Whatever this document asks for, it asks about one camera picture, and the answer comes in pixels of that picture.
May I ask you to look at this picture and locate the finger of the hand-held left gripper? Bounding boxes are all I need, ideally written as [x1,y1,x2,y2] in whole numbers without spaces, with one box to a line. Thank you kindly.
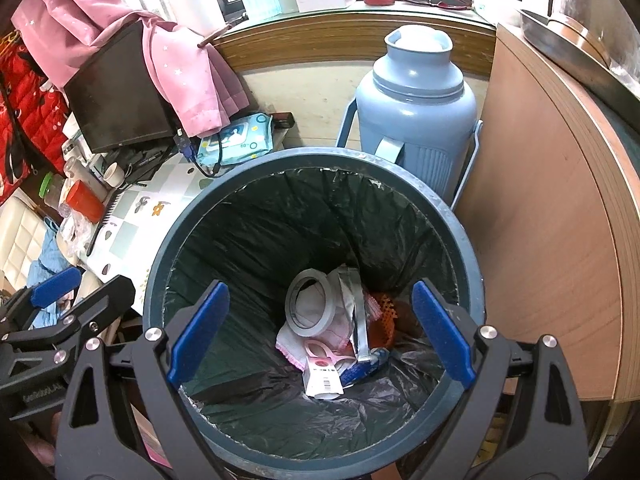
[0,275,136,351]
[0,266,83,336]

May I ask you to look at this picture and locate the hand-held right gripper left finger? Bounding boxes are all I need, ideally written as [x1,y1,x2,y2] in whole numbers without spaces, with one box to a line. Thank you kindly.
[55,280,232,480]

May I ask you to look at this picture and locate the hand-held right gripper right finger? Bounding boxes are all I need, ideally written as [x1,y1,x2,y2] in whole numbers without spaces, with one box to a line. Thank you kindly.
[411,280,589,480]

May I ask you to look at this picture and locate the silver foil wrapper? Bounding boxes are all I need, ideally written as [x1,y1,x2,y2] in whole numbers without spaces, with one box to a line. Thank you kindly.
[336,266,373,361]

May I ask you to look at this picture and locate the blue snack packet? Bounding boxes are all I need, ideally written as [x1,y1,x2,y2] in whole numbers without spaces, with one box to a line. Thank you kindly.
[340,347,391,386]

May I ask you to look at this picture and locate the white tape ring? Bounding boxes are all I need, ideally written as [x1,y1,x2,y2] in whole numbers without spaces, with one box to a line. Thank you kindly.
[286,268,337,337]

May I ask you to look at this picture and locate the pink scissors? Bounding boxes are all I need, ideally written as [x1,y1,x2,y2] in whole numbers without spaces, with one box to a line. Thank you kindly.
[302,339,351,368]

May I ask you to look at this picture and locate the small white box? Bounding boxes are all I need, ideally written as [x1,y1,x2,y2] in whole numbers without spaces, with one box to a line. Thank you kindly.
[302,357,346,401]

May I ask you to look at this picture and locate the blue-grey trash bin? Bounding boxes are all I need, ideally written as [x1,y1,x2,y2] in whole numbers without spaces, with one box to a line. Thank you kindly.
[141,146,486,471]

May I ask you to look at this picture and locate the light blue garment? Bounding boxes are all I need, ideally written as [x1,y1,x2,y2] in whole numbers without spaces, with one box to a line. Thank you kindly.
[27,230,81,311]

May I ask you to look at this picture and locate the cream office chair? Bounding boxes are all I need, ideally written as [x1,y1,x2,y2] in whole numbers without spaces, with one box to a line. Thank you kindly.
[0,195,56,291]

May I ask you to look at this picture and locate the red cup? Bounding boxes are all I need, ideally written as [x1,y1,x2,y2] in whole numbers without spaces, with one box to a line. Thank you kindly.
[65,180,107,224]

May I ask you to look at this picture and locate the green lidded jar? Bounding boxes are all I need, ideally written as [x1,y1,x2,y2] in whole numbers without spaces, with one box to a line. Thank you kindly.
[40,172,63,211]

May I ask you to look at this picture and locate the desk with green checkered cloth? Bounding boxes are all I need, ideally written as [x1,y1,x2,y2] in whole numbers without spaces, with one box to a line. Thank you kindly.
[60,125,296,291]

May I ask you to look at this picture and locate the black bin liner bag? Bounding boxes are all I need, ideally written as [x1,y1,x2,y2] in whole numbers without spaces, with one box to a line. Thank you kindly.
[175,167,458,448]

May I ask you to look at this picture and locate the small white cup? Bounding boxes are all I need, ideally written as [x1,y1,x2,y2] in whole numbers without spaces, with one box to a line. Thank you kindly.
[102,161,126,188]

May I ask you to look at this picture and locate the wooden cabinet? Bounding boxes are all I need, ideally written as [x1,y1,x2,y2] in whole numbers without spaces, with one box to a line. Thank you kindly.
[450,22,640,403]

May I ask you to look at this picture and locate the red jacket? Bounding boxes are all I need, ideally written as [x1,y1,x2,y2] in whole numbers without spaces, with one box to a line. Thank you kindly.
[0,30,71,203]

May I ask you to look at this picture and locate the black monitor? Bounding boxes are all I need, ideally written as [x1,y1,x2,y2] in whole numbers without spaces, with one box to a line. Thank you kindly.
[62,20,183,155]

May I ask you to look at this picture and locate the blue wet wipes pack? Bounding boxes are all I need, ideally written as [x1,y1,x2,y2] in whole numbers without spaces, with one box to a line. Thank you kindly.
[197,112,275,167]

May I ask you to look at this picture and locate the blue thermos flask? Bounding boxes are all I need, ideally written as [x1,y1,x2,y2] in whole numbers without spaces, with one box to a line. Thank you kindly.
[335,25,483,206]

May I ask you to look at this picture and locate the pink curtain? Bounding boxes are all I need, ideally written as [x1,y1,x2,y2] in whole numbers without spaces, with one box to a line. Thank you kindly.
[11,0,251,138]

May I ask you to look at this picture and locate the steel pan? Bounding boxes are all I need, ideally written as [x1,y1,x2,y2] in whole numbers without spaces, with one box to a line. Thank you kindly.
[517,8,613,71]

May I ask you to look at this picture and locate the large steel basin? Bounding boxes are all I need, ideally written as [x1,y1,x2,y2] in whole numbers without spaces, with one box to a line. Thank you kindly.
[547,0,640,101]

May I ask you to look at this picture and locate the blue plug cable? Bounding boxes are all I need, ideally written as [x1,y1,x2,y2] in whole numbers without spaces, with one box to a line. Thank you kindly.
[175,130,223,178]

